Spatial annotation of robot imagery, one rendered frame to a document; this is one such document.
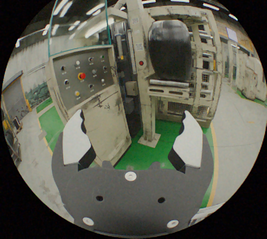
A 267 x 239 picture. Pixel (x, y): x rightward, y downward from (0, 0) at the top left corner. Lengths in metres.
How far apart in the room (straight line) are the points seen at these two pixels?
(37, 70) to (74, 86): 8.56
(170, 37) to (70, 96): 0.73
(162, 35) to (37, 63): 9.12
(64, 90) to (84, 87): 0.16
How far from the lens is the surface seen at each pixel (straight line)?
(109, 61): 0.88
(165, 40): 0.63
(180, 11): 1.22
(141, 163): 1.25
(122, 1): 1.65
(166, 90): 0.78
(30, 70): 9.17
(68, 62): 0.67
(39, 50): 9.68
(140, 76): 0.93
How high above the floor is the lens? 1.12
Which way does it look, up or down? 29 degrees down
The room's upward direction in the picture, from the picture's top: 8 degrees counter-clockwise
